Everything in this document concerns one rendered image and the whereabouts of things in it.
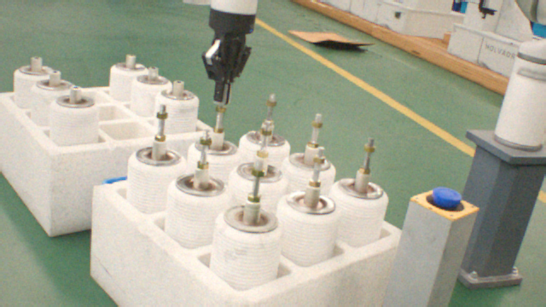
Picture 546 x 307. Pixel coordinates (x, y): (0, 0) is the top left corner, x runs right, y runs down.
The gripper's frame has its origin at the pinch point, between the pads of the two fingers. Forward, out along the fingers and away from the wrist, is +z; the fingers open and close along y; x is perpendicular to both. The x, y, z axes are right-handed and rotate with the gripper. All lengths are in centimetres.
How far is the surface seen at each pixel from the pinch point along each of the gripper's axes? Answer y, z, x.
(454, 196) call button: -8.6, 2.2, -41.7
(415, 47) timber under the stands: 303, 29, 30
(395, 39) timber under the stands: 320, 29, 48
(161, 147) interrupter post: -11.6, 8.0, 3.4
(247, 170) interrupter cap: -4.9, 9.9, -9.1
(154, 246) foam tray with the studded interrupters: -22.6, 18.3, -4.4
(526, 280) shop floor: 41, 35, -58
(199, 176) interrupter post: -16.3, 8.1, -6.9
